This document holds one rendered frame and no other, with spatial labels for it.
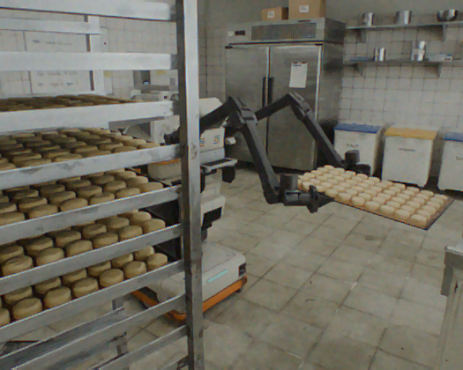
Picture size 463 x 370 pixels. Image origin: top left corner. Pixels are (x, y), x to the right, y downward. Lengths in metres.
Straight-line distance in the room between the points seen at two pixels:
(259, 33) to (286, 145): 1.53
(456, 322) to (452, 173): 3.62
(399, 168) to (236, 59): 2.57
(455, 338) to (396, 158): 3.70
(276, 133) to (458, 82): 2.29
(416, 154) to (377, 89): 1.17
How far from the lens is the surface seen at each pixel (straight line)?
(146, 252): 0.97
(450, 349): 1.69
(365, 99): 5.83
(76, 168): 0.73
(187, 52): 0.79
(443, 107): 5.67
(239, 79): 5.56
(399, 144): 5.13
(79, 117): 0.72
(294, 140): 5.24
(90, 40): 1.19
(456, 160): 5.09
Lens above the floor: 1.49
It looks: 17 degrees down
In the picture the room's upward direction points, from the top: straight up
